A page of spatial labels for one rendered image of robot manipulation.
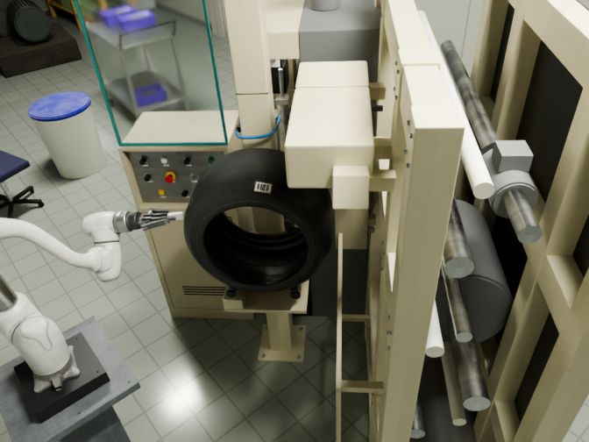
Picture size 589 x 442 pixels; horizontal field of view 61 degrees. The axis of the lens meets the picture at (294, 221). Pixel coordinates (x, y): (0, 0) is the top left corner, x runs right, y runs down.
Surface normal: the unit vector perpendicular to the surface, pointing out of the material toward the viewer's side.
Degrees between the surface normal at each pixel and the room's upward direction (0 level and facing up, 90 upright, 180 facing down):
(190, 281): 90
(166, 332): 0
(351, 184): 72
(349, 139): 0
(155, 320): 0
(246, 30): 90
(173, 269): 90
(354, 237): 90
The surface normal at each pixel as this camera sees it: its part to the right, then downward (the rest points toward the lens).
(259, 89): -0.08, 0.63
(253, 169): 0.00, -0.77
